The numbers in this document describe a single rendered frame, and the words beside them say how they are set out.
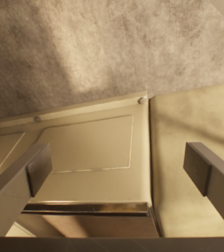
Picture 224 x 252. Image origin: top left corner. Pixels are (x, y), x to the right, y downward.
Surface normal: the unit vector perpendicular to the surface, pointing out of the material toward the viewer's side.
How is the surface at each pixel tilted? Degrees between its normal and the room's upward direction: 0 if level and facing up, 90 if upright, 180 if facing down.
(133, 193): 90
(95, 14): 0
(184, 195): 90
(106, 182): 90
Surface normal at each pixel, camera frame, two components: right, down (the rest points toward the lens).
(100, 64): -0.14, 0.65
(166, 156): -0.29, -0.75
